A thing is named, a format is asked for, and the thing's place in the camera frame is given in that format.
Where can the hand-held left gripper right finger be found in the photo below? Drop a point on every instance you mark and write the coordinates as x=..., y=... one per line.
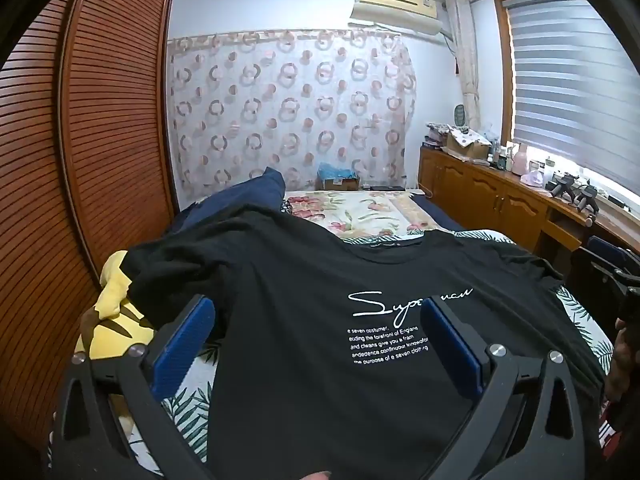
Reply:
x=450, y=350

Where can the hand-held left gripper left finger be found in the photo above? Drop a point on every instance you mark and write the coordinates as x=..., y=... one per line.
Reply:
x=185, y=350

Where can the black printed t-shirt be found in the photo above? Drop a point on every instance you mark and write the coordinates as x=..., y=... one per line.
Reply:
x=300, y=335

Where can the person's right hand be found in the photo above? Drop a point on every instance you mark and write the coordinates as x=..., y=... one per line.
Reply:
x=627, y=360

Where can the person's left hand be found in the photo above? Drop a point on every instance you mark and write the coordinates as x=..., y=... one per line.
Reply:
x=319, y=475

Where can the dark chair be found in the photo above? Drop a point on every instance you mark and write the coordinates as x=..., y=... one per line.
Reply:
x=597, y=257

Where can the leaf print bed sheet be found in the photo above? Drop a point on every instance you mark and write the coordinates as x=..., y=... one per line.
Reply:
x=190, y=410

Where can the yellow cloth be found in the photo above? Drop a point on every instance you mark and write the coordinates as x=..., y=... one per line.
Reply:
x=115, y=310

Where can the navy bed cover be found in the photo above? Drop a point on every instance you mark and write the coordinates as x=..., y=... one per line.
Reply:
x=440, y=215

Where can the pink cloth hat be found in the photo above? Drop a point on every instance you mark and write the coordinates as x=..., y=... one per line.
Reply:
x=532, y=179

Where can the wooden sideboard cabinet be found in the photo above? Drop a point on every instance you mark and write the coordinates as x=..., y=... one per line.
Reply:
x=500, y=200

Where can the floral blanket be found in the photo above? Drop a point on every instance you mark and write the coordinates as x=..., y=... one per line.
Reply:
x=360, y=210

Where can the black flat device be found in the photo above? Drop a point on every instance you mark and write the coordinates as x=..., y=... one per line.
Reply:
x=387, y=188

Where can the pink bottle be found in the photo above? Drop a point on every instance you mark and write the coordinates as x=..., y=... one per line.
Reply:
x=520, y=160

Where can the navy folded garment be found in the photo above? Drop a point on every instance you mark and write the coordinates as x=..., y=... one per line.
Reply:
x=260, y=190

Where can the open cardboard box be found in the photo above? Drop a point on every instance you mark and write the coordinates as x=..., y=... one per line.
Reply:
x=467, y=149

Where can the blue item on box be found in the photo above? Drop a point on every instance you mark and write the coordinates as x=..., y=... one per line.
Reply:
x=337, y=177

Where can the pile of patterned cloth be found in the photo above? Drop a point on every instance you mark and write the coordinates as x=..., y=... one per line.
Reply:
x=436, y=135

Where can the zebra window blind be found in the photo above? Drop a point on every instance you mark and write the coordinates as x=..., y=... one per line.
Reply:
x=575, y=85

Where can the grey oval fan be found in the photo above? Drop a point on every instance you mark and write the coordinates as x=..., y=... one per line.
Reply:
x=459, y=115

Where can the circle print sheer curtain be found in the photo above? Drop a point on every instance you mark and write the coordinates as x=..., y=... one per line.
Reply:
x=300, y=110

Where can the beige tied curtain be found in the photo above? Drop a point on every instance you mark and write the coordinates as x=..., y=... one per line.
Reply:
x=467, y=60

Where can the wooden window frame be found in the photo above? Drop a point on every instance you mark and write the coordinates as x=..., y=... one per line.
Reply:
x=502, y=60

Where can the wall air conditioner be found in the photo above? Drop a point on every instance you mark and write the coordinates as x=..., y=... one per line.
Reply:
x=395, y=10

